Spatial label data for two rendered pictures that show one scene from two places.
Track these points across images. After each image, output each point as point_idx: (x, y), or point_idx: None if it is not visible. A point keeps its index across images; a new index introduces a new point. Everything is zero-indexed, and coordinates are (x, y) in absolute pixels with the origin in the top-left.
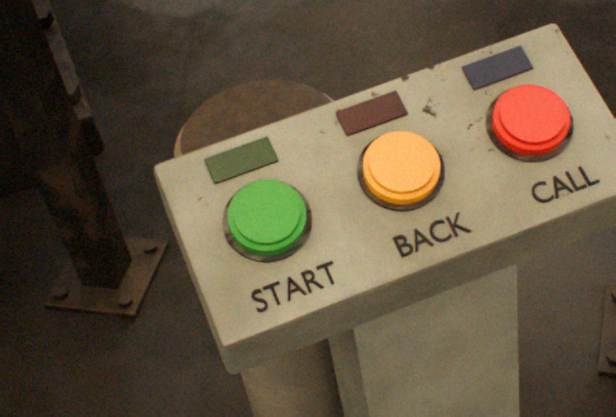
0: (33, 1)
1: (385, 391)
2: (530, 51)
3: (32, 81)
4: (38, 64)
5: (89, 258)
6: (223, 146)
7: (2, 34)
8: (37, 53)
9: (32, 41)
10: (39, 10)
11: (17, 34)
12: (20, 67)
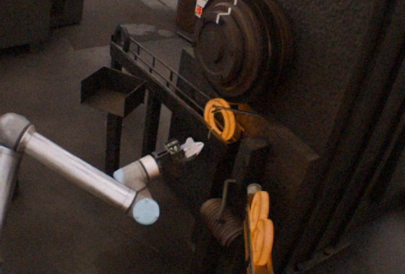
0: (308, 264)
1: None
2: None
3: (230, 273)
4: (235, 273)
5: None
6: None
7: (233, 263)
8: (236, 272)
9: (237, 270)
10: (301, 267)
11: (234, 266)
12: (231, 270)
